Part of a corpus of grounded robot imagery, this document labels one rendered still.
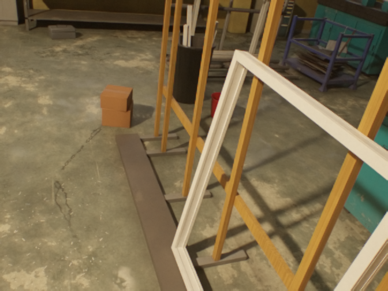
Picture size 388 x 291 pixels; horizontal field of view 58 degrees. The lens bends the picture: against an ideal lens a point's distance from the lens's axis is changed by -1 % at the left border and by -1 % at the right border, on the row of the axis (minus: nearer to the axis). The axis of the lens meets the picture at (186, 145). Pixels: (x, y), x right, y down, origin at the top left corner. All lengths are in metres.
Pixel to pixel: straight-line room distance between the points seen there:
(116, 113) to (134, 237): 1.67
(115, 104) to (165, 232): 1.73
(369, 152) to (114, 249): 1.91
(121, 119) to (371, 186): 2.53
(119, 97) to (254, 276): 2.28
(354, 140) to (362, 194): 2.06
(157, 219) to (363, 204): 1.69
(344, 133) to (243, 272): 1.59
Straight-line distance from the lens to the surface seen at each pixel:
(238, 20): 9.06
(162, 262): 2.49
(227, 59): 6.42
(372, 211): 3.23
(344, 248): 3.13
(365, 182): 3.22
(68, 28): 7.18
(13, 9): 7.99
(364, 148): 1.20
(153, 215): 2.80
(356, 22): 8.13
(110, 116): 3.98
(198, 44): 4.95
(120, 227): 2.78
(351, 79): 6.70
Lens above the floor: 1.95
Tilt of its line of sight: 31 degrees down
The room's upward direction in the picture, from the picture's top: 8 degrees clockwise
